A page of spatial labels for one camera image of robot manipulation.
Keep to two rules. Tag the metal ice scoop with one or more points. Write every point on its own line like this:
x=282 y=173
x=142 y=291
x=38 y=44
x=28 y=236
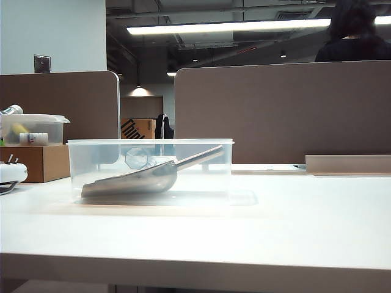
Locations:
x=137 y=183

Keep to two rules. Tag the brown cardboard box with label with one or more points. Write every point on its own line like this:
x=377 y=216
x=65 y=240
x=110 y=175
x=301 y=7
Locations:
x=46 y=164

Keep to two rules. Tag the beige flat box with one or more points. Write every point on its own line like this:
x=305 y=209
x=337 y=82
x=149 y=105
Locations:
x=348 y=163

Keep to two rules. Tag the brown printed cardboard carton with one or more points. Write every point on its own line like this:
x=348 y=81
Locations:
x=143 y=128

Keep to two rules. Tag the faceted clear drinking glass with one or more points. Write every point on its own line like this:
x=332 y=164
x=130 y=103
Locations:
x=136 y=158

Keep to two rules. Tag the round pendant lamp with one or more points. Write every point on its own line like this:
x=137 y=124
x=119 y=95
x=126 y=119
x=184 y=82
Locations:
x=140 y=91

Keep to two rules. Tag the brown desk divider panel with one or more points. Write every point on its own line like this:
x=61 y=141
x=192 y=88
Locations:
x=76 y=107
x=275 y=107

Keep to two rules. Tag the rectangular transparent plastic container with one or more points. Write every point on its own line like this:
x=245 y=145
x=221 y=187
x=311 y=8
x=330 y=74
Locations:
x=91 y=158

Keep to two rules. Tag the long ceiling light strip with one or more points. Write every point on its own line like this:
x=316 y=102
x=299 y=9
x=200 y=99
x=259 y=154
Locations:
x=214 y=27

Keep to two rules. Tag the round clear plastic container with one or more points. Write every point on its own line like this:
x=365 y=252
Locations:
x=56 y=131

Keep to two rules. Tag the yellow object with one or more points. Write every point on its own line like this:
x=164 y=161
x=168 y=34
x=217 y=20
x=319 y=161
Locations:
x=19 y=129

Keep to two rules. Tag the white black remote controller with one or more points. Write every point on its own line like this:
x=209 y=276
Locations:
x=12 y=172

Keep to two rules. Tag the person in black top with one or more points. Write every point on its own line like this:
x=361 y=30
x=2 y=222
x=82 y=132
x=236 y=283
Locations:
x=351 y=45

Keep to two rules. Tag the metal wall plate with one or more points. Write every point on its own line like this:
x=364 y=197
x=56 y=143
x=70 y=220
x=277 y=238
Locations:
x=42 y=63

